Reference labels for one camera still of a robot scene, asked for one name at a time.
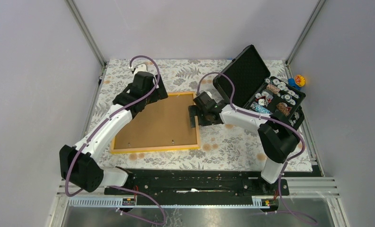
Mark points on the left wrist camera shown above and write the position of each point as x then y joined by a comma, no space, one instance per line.
143,67

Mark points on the pink patterned chip stack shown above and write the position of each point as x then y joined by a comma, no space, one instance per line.
273,88

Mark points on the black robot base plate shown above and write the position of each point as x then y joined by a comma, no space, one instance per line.
203,187

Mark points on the yellow wooden picture frame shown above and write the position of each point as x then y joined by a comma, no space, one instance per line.
162,148

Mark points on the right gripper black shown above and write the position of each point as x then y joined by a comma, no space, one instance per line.
194,111

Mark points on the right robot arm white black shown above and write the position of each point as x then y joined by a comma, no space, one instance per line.
278,138

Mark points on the brown cardboard backing board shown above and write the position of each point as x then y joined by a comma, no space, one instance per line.
159,122

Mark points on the blue toy piece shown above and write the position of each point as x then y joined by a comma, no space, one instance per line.
292,83

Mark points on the right aluminium corner post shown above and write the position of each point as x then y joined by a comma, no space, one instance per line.
308,25

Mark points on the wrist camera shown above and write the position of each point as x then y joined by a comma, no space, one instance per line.
209,94
143,67

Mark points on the aluminium corner post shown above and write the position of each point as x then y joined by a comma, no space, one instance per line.
72,6
308,25

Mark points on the black poker chip case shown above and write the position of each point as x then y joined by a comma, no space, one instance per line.
245,80

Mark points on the left aluminium corner post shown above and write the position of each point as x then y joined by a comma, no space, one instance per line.
72,6

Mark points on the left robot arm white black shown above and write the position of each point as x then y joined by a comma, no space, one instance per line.
79,163

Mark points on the yellow orange toy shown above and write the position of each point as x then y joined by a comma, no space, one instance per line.
299,80

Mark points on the blue white chip stack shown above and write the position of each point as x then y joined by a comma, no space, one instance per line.
259,108

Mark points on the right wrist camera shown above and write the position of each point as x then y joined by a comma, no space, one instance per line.
209,94

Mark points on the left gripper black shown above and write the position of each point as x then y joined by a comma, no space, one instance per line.
159,93

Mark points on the brown chip stack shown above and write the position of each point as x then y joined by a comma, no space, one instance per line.
284,108

